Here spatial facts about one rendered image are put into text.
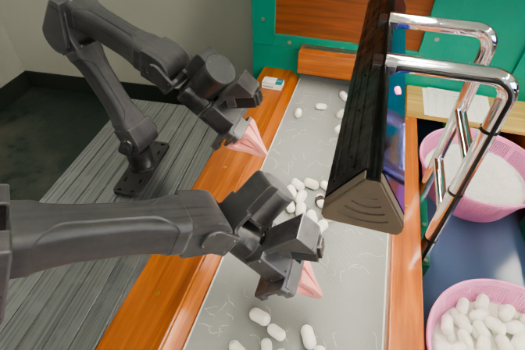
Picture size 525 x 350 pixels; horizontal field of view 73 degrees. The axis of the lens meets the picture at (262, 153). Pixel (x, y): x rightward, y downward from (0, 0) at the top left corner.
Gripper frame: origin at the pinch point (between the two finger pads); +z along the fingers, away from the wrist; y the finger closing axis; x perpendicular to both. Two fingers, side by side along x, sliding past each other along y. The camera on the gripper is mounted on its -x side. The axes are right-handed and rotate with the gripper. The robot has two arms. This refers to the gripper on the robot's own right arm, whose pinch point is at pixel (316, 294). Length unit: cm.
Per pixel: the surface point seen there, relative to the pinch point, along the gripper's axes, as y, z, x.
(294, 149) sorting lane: 37.9, -6.7, 11.2
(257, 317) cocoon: -5.6, -4.9, 7.1
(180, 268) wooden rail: -1.6, -17.2, 16.7
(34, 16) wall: 135, -129, 146
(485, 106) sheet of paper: 66, 26, -22
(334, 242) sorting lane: 13.4, 3.8, 2.1
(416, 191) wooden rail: 29.5, 13.4, -9.3
